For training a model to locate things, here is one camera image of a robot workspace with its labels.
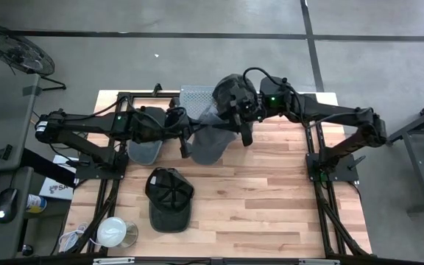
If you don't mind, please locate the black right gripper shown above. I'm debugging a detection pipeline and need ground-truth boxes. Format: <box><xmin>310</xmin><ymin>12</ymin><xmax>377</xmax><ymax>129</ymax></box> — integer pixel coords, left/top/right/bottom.
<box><xmin>230</xmin><ymin>85</ymin><xmax>267</xmax><ymax>147</ymax></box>

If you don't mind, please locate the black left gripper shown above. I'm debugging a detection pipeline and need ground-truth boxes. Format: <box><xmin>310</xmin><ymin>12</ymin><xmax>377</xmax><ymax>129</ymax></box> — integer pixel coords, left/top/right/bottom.
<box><xmin>162</xmin><ymin>105</ymin><xmax>194</xmax><ymax>160</ymax></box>

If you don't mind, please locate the grey baseball cap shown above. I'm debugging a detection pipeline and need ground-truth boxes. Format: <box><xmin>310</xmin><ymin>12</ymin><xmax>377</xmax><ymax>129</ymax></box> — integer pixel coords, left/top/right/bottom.
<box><xmin>189</xmin><ymin>106</ymin><xmax>241</xmax><ymax>166</ymax></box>

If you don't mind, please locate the blue-grey baseball cap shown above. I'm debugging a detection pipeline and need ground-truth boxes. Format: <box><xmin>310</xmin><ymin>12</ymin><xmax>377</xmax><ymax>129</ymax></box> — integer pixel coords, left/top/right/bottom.
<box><xmin>127</xmin><ymin>106</ymin><xmax>167</xmax><ymax>166</ymax></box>

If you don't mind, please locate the black baseball cap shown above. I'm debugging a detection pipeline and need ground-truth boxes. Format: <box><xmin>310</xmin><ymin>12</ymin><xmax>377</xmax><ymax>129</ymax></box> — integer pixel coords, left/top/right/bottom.
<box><xmin>144</xmin><ymin>166</ymin><xmax>195</xmax><ymax>234</ymax></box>

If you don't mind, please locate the grey perforated metal shelf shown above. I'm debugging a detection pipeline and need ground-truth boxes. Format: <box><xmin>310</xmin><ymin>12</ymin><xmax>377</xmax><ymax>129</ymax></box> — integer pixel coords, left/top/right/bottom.
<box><xmin>179</xmin><ymin>85</ymin><xmax>235</xmax><ymax>122</ymax></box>

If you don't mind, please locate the white globe brass lamp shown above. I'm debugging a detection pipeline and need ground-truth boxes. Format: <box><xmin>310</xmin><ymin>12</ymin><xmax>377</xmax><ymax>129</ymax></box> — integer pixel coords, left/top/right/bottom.
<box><xmin>96</xmin><ymin>216</ymin><xmax>139</xmax><ymax>249</ymax></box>

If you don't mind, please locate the white printed cardboard box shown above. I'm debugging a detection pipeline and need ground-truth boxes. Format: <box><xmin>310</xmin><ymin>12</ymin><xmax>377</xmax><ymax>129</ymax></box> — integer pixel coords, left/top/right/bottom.
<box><xmin>38</xmin><ymin>154</ymin><xmax>79</xmax><ymax>202</ymax></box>

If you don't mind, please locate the white drink can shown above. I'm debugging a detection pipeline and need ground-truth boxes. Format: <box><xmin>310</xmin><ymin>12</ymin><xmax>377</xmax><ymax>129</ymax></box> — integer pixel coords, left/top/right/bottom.
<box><xmin>26</xmin><ymin>194</ymin><xmax>48</xmax><ymax>214</ymax></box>

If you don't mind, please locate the black computer mouse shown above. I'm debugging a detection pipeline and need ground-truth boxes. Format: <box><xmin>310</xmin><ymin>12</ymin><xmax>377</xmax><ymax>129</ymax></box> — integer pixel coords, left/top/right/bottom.
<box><xmin>0</xmin><ymin>187</ymin><xmax>19</xmax><ymax>225</ymax></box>

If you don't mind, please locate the black floor fan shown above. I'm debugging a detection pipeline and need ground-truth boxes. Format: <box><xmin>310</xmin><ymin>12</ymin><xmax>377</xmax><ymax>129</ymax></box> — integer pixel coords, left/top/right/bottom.
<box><xmin>0</xmin><ymin>24</ymin><xmax>68</xmax><ymax>91</ymax></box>

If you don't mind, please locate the silver metal bracket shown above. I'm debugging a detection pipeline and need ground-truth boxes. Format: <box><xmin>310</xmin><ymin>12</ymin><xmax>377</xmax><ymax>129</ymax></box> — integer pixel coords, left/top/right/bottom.
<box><xmin>298</xmin><ymin>258</ymin><xmax>342</xmax><ymax>265</ymax></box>
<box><xmin>92</xmin><ymin>256</ymin><xmax>135</xmax><ymax>265</ymax></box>

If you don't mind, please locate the white cable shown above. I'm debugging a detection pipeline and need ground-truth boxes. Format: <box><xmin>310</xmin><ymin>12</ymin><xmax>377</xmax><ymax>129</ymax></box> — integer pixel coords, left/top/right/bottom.
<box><xmin>57</xmin><ymin>222</ymin><xmax>101</xmax><ymax>253</ymax></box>

